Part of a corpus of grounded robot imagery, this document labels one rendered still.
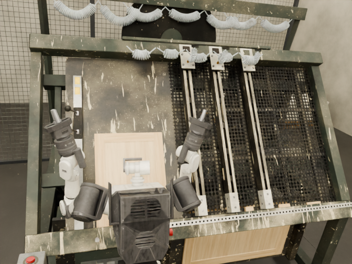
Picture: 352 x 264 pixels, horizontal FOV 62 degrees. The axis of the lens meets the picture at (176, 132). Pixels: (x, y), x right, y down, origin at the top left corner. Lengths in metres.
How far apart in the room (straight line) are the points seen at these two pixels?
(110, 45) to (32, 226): 1.19
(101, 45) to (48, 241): 1.23
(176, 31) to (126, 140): 1.04
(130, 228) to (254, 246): 1.59
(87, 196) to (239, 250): 1.58
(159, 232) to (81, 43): 1.32
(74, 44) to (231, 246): 1.87
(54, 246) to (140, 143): 0.76
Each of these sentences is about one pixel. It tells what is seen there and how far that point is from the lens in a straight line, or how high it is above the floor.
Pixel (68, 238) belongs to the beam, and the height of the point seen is 0.88.
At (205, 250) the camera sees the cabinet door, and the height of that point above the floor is 0.41.
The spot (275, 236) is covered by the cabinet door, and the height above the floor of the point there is 0.46.
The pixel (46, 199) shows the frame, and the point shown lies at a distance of 2.29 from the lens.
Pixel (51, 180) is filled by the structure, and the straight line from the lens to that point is 1.93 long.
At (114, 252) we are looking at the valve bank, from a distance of 1.87.
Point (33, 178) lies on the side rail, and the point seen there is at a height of 1.15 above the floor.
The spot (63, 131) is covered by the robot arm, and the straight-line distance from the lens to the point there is 1.41.
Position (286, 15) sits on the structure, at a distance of 2.90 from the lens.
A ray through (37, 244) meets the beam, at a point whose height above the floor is 0.87.
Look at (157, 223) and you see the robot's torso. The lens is 1.24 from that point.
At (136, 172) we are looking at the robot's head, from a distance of 1.36.
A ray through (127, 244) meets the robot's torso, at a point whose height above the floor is 1.23.
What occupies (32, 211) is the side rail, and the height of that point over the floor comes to 1.01.
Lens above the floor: 2.12
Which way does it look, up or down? 23 degrees down
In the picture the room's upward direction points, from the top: 6 degrees clockwise
